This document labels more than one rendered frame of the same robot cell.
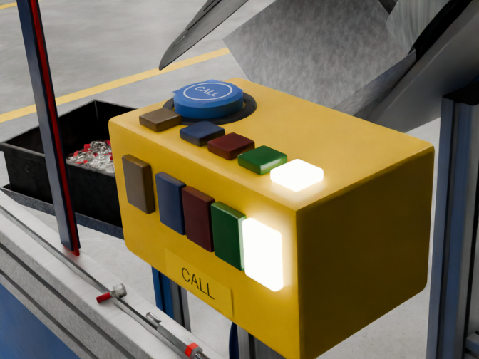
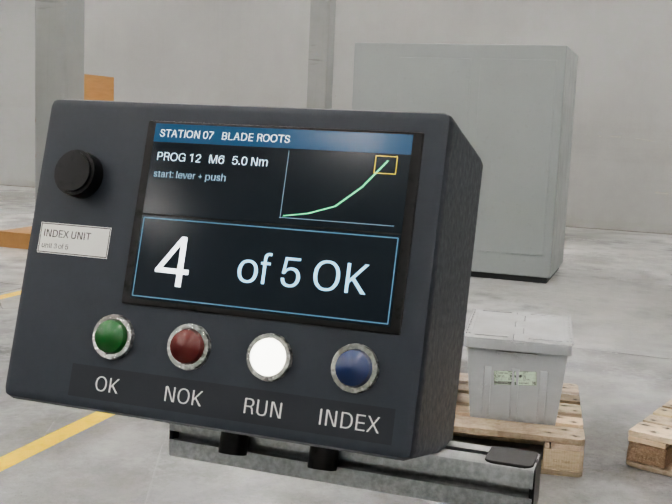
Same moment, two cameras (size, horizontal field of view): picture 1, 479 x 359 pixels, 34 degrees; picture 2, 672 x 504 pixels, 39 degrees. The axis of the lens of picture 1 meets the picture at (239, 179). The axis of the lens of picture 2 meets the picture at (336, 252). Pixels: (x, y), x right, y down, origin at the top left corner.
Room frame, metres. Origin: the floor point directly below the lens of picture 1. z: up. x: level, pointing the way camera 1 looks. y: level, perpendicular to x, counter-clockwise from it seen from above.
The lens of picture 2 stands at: (0.64, 0.88, 1.25)
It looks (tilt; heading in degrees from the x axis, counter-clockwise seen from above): 8 degrees down; 327
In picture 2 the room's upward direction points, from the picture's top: 2 degrees clockwise
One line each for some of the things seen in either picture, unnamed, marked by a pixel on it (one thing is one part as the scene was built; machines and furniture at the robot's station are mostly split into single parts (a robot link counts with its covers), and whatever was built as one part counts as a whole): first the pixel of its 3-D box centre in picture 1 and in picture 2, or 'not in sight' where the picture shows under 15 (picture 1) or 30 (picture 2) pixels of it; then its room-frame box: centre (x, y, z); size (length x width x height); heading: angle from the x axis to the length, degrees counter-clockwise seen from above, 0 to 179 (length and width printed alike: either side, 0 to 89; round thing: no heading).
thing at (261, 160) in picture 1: (262, 159); not in sight; (0.34, -0.01, 1.08); 0.02 x 0.02 x 0.01; 38
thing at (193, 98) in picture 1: (208, 102); not in sight; (0.43, 0.01, 1.08); 0.04 x 0.04 x 0.02
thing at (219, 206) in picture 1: (229, 236); not in sight; (0.33, 0.01, 1.04); 0.02 x 0.01 x 0.03; 38
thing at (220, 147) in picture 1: (231, 146); not in sight; (0.36, 0.00, 1.08); 0.02 x 0.02 x 0.01; 38
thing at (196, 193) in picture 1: (199, 219); not in sight; (0.35, 0.02, 1.04); 0.02 x 0.01 x 0.03; 38
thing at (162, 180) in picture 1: (172, 203); not in sight; (0.37, 0.04, 1.04); 0.02 x 0.01 x 0.03; 38
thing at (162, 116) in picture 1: (160, 119); not in sight; (0.41, 0.04, 1.08); 0.02 x 0.02 x 0.01; 38
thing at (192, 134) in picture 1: (202, 133); not in sight; (0.38, 0.02, 1.08); 0.02 x 0.02 x 0.01; 38
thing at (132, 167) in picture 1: (138, 184); not in sight; (0.39, 0.06, 1.04); 0.02 x 0.01 x 0.03; 38
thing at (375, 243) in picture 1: (264, 211); not in sight; (0.39, -0.01, 1.02); 0.16 x 0.10 x 0.11; 38
